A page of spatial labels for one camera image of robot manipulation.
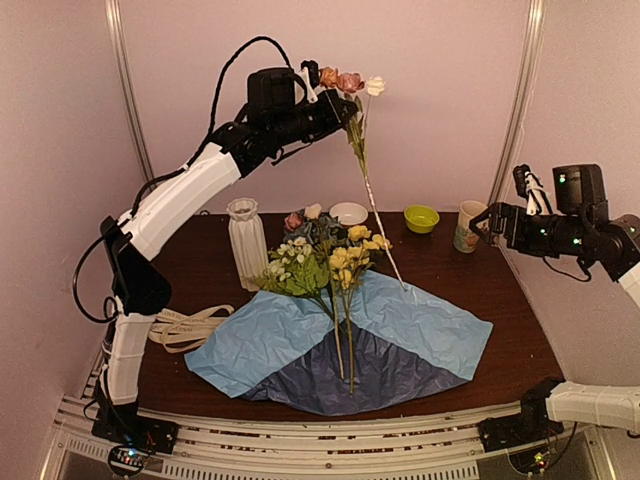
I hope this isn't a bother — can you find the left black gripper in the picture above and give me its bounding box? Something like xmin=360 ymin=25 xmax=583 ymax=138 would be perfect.
xmin=272 ymin=87 xmax=359 ymax=147

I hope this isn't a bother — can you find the pink orange white flower stem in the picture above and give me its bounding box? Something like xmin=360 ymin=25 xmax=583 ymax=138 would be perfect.
xmin=318 ymin=66 xmax=409 ymax=292

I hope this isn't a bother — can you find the light blue wrapping paper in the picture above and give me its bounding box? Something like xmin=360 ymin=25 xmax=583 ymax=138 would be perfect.
xmin=185 ymin=271 xmax=493 ymax=398

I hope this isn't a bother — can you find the beige printed ribbon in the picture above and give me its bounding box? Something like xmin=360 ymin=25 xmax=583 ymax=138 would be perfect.
xmin=148 ymin=304 xmax=235 ymax=354

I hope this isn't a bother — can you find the dark blue wrapping paper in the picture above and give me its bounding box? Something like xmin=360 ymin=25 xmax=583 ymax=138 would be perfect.
xmin=241 ymin=327 xmax=466 ymax=416

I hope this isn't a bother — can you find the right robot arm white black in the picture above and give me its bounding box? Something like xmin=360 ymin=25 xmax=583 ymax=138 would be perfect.
xmin=470 ymin=164 xmax=639 ymax=442

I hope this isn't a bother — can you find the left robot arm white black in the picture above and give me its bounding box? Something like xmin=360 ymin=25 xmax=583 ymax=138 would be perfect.
xmin=98 ymin=62 xmax=358 ymax=444

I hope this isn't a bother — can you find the white ribbed ceramic vase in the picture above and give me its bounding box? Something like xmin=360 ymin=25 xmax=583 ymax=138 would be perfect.
xmin=227 ymin=198 xmax=268 ymax=292

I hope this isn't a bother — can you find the floral ceramic mug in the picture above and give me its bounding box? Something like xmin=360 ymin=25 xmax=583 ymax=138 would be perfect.
xmin=453 ymin=200 xmax=487 ymax=254

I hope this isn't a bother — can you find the green plastic bowl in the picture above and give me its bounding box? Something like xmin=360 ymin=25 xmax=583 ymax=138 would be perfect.
xmin=404 ymin=205 xmax=440 ymax=234

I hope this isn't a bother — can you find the white ceramic bowl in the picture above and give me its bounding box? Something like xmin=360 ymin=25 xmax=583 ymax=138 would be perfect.
xmin=329 ymin=202 xmax=369 ymax=226

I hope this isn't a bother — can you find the blue pink flower bunch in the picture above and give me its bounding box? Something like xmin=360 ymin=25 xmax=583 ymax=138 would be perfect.
xmin=283 ymin=204 xmax=348 ymax=249

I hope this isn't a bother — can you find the yellow flower bunch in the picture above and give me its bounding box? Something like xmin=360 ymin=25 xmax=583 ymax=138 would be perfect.
xmin=328 ymin=225 xmax=392 ymax=394

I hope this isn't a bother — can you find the white green leafy flower bunch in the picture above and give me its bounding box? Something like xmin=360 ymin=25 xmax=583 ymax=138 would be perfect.
xmin=255 ymin=236 xmax=341 ymax=348

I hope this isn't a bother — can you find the right circuit board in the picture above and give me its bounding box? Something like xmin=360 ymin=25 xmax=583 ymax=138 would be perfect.
xmin=507 ymin=448 xmax=562 ymax=479

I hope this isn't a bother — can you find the circuit board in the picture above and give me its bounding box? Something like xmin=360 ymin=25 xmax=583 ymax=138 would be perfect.
xmin=107 ymin=445 xmax=151 ymax=477
xmin=507 ymin=448 xmax=562 ymax=479

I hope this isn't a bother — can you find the left circuit board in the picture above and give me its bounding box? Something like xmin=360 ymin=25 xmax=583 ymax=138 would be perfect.
xmin=107 ymin=445 xmax=151 ymax=477

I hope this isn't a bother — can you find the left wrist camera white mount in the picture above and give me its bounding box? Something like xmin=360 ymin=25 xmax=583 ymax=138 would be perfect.
xmin=299 ymin=60 xmax=320 ymax=104

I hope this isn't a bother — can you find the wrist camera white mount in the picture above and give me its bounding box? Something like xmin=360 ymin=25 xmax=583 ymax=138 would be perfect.
xmin=299 ymin=60 xmax=320 ymax=104
xmin=513 ymin=164 xmax=553 ymax=216

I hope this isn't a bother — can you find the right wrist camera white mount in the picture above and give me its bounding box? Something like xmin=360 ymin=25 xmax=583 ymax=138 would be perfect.
xmin=513 ymin=164 xmax=553 ymax=216

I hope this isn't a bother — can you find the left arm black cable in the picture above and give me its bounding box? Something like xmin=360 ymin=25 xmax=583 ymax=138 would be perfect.
xmin=72 ymin=35 xmax=296 ymax=324

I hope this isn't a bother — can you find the right aluminium corner post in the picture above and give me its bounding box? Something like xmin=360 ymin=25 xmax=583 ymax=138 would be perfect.
xmin=487 ymin=0 xmax=546 ymax=214

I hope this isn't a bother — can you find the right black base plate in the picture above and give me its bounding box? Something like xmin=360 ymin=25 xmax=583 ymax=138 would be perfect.
xmin=478 ymin=415 xmax=564 ymax=453

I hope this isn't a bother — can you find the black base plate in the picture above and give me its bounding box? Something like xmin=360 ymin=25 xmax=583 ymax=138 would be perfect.
xmin=478 ymin=415 xmax=564 ymax=453
xmin=91 ymin=417 xmax=179 ymax=454

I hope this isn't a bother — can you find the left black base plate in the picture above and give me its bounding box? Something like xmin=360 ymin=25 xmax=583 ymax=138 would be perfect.
xmin=91 ymin=417 xmax=179 ymax=454

